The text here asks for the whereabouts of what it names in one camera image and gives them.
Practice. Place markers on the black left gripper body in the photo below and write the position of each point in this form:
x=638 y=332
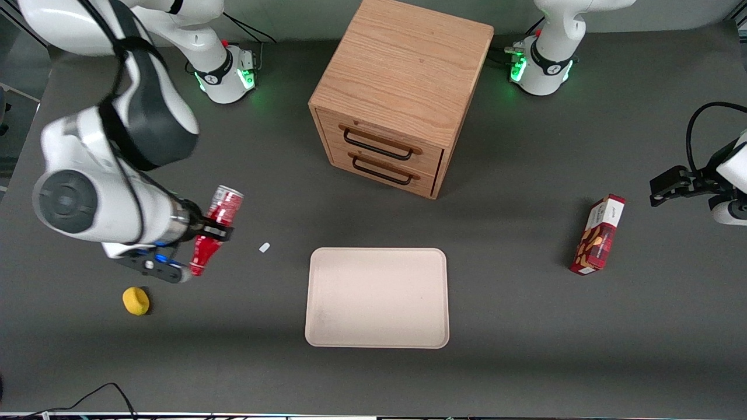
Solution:
x=704 y=177

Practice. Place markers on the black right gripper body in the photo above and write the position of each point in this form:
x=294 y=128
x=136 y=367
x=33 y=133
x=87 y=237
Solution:
x=196 y=224

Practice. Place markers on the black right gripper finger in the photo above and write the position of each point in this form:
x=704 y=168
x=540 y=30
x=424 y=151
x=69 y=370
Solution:
x=217 y=233
x=210 y=211

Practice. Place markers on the red soda can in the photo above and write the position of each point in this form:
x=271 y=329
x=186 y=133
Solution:
x=220 y=216

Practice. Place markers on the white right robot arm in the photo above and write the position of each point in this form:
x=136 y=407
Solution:
x=87 y=192

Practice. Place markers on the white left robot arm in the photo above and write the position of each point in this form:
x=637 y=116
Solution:
x=548 y=55

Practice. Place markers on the beige plastic tray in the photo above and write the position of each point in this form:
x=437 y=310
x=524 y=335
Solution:
x=376 y=297

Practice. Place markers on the red tartan shortbread box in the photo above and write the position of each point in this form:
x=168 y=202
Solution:
x=598 y=236

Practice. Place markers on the yellow lemon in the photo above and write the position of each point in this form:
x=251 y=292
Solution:
x=136 y=301

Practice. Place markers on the wooden two-drawer cabinet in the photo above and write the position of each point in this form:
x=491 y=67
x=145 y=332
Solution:
x=402 y=76

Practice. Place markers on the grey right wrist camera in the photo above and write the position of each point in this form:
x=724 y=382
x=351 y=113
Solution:
x=153 y=263

